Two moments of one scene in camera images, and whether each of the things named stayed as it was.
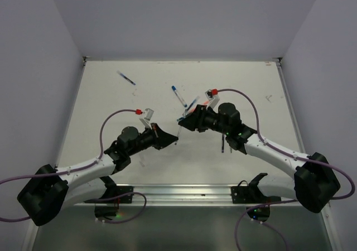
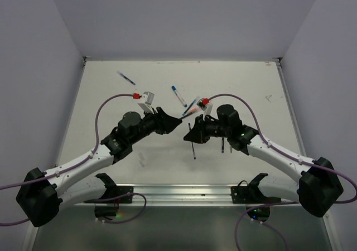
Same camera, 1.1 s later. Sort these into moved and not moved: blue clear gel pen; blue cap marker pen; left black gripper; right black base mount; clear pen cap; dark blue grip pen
Moved: left black gripper; dark blue grip pen
Not moved: clear pen cap; right black base mount; blue cap marker pen; blue clear gel pen
